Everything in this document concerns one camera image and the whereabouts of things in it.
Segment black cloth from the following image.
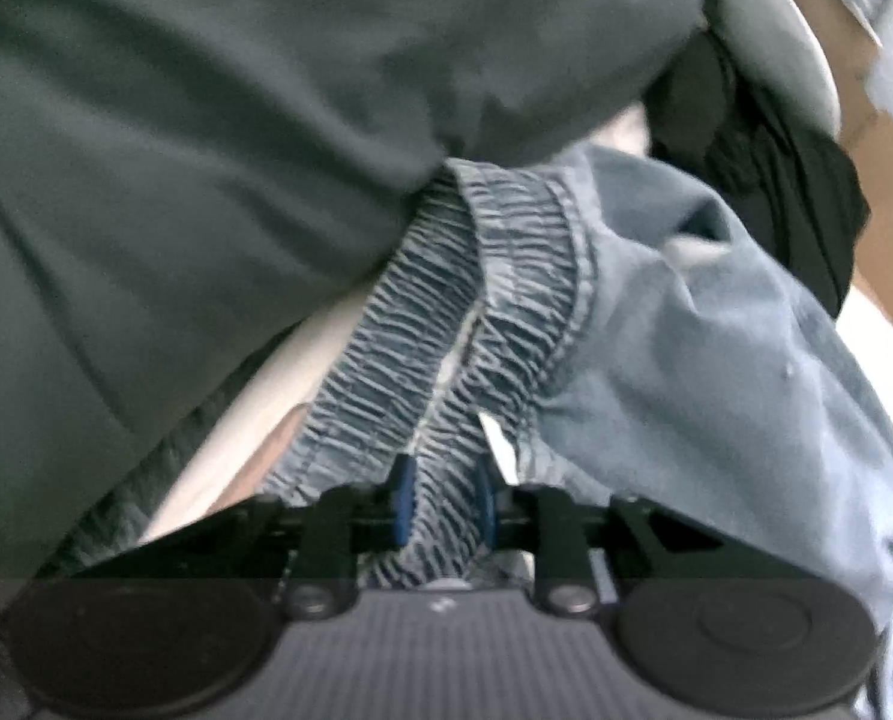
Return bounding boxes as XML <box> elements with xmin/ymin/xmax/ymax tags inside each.
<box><xmin>645</xmin><ymin>30</ymin><xmax>871</xmax><ymax>316</ymax></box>

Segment dark grey pillow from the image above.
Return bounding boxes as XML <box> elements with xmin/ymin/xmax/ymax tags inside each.
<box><xmin>0</xmin><ymin>0</ymin><xmax>718</xmax><ymax>563</ymax></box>

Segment flattened cardboard box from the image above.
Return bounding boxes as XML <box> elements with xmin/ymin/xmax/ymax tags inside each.
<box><xmin>777</xmin><ymin>0</ymin><xmax>893</xmax><ymax>301</ymax></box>

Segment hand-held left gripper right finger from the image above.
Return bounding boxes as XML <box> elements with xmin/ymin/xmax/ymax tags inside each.
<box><xmin>475</xmin><ymin>459</ymin><xmax>725</xmax><ymax>616</ymax></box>

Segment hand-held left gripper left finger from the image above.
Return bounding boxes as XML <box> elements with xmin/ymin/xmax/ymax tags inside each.
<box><xmin>142</xmin><ymin>456</ymin><xmax>418</xmax><ymax>620</ymax></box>

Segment blue denim pants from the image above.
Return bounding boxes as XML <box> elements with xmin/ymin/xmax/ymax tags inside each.
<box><xmin>262</xmin><ymin>142</ymin><xmax>893</xmax><ymax>720</ymax></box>

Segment bear printed bedsheet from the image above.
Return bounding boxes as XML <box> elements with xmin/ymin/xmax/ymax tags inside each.
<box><xmin>139</xmin><ymin>270</ymin><xmax>893</xmax><ymax>541</ymax></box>

